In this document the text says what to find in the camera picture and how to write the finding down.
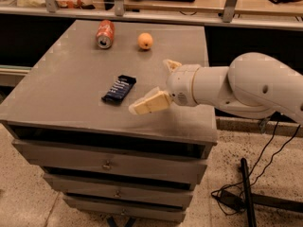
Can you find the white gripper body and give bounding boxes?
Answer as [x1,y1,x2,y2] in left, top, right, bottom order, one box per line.
[167,64,201,107]

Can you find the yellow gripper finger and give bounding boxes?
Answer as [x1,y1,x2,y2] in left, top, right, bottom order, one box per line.
[163,60,181,74]
[129,87,172,114]

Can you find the dark blue snack bar wrapper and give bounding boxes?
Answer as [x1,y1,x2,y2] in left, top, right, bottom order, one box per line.
[101,75,136,104]

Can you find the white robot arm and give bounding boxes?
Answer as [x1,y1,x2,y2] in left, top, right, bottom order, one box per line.
[129,52,303,125]

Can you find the orange fruit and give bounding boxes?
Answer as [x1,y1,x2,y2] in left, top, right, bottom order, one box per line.
[137,33,153,50]

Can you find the orange soda can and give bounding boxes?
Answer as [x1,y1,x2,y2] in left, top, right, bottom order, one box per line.
[96,20,115,49]

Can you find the grey drawer cabinet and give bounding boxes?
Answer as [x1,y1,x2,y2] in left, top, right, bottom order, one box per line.
[1,20,217,222]

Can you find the black power adapter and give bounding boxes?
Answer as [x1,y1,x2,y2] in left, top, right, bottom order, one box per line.
[220,190,245,211]

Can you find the grey metal railing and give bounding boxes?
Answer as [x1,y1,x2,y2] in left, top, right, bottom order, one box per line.
[0,0,303,31]

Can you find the black metal stand leg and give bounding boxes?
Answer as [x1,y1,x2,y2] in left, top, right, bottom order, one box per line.
[241,158,303,227]

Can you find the black cable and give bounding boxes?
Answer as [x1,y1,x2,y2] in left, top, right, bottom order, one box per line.
[210,112,303,217]

